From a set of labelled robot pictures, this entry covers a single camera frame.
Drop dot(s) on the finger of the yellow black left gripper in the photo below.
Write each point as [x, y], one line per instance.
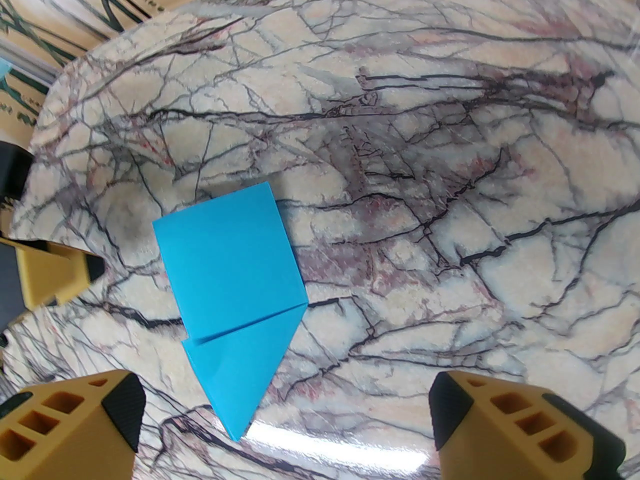
[55, 275]

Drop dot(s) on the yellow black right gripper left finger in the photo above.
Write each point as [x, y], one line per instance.
[65, 438]

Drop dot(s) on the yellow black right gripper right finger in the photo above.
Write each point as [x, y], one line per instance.
[505, 438]

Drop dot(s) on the blue paper sheet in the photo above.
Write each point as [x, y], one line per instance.
[235, 268]

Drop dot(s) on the aluminium frame post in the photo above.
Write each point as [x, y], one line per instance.
[30, 63]

